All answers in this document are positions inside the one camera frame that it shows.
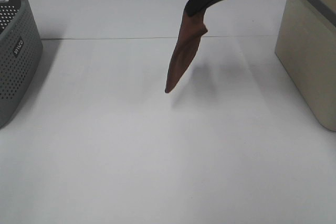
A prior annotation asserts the brown towel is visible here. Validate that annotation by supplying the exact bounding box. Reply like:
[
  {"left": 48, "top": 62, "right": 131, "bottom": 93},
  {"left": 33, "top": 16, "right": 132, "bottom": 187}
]
[{"left": 165, "top": 11, "right": 208, "bottom": 93}]

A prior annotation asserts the beige basket with grey rim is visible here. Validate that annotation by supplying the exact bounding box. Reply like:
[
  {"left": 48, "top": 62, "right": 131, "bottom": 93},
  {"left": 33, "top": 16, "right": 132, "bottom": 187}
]
[{"left": 275, "top": 0, "right": 335, "bottom": 131}]

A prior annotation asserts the grey perforated laundry basket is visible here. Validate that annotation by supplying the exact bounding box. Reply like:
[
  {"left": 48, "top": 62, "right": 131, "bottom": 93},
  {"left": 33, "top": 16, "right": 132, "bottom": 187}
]
[{"left": 1, "top": 0, "right": 43, "bottom": 126}]

